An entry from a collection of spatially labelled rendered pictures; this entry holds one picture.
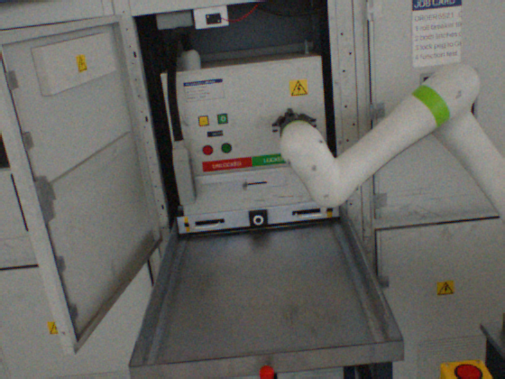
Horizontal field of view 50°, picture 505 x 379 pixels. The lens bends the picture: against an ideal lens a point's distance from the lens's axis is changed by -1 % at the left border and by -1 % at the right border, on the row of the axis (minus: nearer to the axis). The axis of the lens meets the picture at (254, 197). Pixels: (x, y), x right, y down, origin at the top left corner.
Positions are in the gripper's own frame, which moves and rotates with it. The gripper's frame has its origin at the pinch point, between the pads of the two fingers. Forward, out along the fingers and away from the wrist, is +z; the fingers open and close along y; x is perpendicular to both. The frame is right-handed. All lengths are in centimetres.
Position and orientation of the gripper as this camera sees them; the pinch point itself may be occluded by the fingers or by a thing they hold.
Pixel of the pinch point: (290, 115)
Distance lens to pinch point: 169.3
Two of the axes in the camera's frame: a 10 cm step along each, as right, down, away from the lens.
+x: -1.1, -9.3, -3.6
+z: -0.2, -3.6, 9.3
